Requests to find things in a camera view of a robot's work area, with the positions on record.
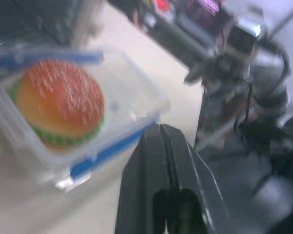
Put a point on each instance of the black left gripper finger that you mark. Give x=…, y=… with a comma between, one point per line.
x=185, y=168
x=139, y=175
x=195, y=73

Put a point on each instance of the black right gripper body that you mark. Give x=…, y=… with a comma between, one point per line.
x=224, y=80

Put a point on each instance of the clear food container blue clips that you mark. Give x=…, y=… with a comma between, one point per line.
x=127, y=87

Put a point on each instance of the dark cluttered background shelf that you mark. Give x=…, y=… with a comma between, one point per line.
x=175, y=22

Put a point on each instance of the toy hamburger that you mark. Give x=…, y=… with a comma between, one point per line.
x=61, y=104

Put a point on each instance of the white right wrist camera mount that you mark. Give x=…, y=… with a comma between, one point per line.
x=245, y=39

